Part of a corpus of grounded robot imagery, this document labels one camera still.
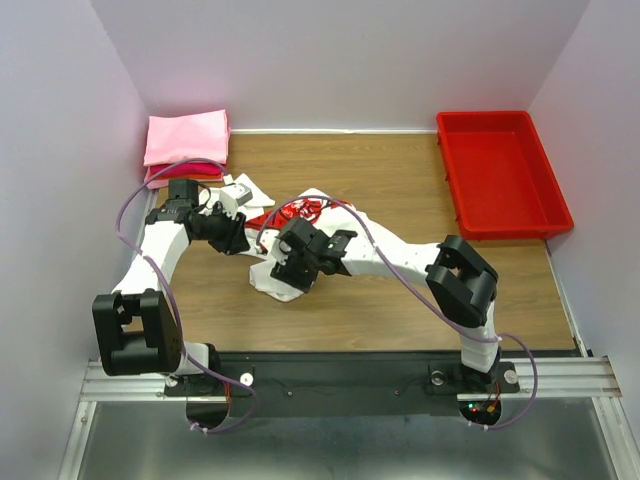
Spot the white t shirt red print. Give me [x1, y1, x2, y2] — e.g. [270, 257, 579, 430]
[223, 174, 378, 302]

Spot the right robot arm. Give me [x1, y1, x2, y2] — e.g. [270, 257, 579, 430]
[269, 217, 500, 390]

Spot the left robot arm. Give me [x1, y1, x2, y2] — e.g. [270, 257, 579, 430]
[92, 179, 253, 394]

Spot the orange folded shirt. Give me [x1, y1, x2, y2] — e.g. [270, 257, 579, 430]
[144, 174, 219, 183]

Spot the magenta folded shirt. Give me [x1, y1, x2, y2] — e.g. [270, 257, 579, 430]
[156, 162, 225, 180]

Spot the pink bottom folded shirt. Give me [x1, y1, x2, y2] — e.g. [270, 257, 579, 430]
[146, 179, 169, 190]

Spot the light pink folded shirt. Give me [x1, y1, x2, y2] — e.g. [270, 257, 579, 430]
[143, 110, 231, 167]

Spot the red plastic bin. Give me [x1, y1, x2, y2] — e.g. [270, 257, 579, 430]
[436, 111, 574, 241]

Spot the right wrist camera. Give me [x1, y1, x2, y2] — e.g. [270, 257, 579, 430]
[270, 238, 292, 265]

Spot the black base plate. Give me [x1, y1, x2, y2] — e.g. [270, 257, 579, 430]
[164, 351, 521, 420]

